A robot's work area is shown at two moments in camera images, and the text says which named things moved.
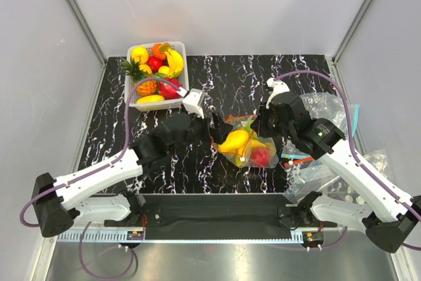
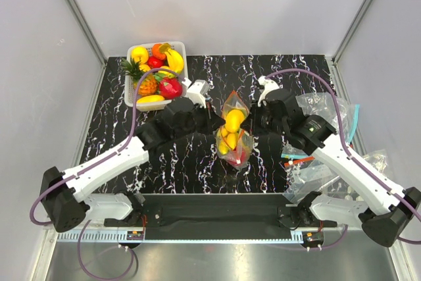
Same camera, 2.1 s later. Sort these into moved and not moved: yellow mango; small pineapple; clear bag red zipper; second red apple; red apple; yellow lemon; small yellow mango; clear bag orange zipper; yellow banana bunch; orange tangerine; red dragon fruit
Moved: clear bag orange zipper; yellow mango; yellow banana bunch; red apple
Not moved: second red apple; yellow lemon; red dragon fruit; orange tangerine; small yellow mango; small pineapple; clear bag red zipper
